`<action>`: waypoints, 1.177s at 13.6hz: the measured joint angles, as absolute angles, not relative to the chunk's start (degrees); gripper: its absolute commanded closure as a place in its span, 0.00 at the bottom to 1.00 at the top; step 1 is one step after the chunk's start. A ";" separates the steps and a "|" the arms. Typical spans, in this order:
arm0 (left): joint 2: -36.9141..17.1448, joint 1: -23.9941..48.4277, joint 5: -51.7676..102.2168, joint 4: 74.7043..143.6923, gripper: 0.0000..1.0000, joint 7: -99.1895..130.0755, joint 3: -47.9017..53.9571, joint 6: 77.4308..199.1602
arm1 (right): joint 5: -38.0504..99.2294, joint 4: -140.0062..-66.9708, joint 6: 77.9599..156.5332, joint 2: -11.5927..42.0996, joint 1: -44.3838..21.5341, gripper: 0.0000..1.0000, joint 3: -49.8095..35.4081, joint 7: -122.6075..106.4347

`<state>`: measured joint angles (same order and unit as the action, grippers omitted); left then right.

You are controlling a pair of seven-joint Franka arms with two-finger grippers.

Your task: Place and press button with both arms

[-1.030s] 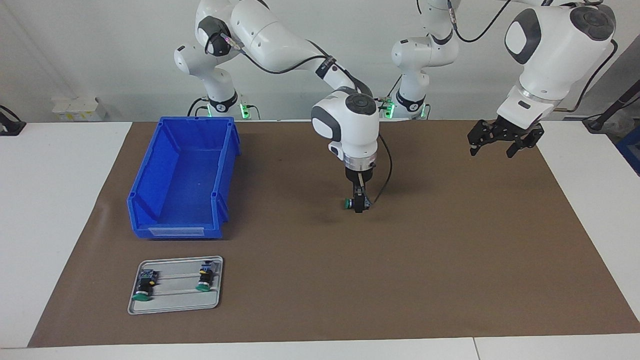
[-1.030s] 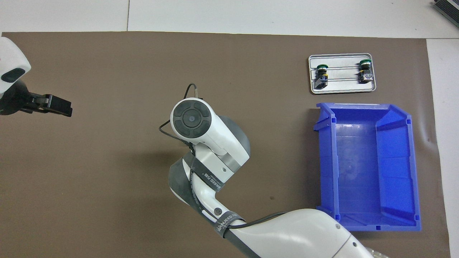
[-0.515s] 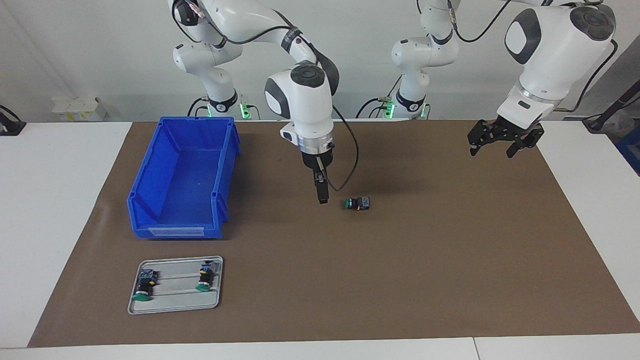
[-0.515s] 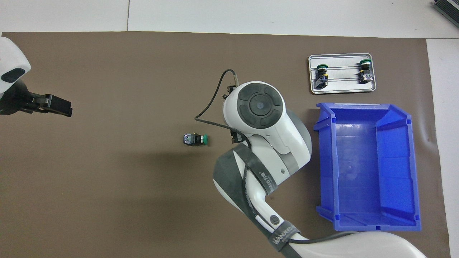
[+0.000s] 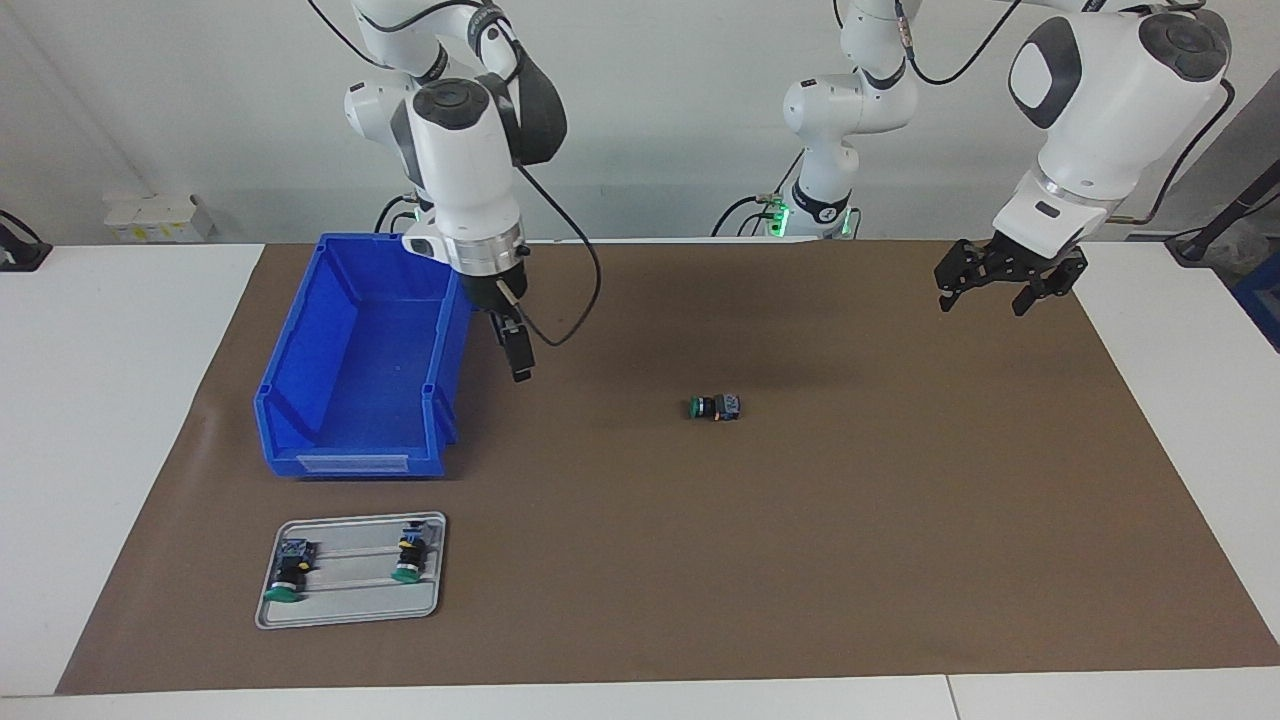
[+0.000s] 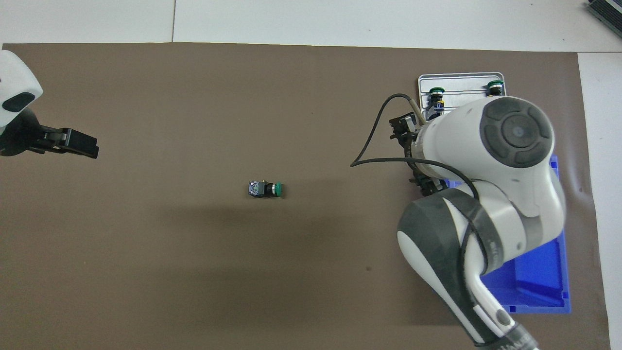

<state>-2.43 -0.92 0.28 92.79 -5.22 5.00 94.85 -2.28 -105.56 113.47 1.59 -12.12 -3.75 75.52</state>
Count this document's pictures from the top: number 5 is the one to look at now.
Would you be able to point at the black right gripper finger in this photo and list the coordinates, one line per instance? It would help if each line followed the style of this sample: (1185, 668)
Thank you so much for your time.
(499, 325)
(520, 355)

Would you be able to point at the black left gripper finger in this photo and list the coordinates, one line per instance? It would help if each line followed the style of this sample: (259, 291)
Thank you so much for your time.
(1050, 285)
(955, 275)

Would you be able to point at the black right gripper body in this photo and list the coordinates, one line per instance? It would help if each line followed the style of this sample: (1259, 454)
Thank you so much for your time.
(490, 285)

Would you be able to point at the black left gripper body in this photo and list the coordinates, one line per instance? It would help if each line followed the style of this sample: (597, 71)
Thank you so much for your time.
(1025, 258)

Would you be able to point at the green push button switch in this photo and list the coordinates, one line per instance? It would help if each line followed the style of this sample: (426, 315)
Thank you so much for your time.
(288, 575)
(715, 407)
(408, 560)

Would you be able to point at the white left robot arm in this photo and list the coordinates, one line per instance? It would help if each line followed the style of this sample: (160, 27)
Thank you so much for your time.
(1100, 120)

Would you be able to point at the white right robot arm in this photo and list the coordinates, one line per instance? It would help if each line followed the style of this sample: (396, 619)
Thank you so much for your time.
(470, 180)

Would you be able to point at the blue plastic storage bin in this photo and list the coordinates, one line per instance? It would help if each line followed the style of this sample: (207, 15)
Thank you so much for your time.
(360, 380)

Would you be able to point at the black stand pole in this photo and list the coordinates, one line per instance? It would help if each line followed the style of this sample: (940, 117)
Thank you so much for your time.
(1225, 220)

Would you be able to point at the blue crate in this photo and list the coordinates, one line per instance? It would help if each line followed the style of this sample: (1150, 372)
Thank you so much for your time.
(1262, 300)

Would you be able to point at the brown table mat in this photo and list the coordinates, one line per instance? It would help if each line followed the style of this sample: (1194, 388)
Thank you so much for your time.
(700, 550)

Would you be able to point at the grey metal tray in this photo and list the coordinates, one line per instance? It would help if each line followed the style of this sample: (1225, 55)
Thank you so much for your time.
(350, 600)

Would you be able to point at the white cardboard box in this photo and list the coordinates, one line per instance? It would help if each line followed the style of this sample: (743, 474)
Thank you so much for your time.
(150, 215)

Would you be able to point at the black clamp mount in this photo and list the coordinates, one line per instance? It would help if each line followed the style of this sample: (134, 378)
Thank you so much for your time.
(20, 250)

